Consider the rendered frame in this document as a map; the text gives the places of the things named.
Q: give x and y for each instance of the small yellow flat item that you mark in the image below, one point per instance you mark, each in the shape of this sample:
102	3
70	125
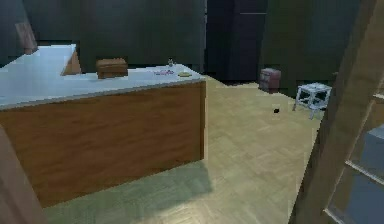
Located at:
184	74

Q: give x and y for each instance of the pink purple flat item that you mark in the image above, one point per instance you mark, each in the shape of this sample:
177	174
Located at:
163	72

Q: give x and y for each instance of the small black floor object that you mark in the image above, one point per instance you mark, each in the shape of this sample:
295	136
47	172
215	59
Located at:
276	111

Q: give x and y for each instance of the dark red small bin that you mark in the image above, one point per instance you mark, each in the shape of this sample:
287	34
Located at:
269	80

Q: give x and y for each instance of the dark tall fridge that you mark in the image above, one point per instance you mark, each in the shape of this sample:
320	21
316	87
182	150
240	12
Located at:
236	40

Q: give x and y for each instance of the brown wooden box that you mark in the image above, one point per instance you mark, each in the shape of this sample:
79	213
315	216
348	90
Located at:
111	68

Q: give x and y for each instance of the wooden kitchen island white top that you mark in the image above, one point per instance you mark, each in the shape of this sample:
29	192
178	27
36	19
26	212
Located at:
100	133

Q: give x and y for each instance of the white small stool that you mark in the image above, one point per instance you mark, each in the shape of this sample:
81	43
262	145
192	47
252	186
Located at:
312	95

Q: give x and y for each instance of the brown wooden shelf unit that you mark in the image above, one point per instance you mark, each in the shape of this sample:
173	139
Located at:
346	133

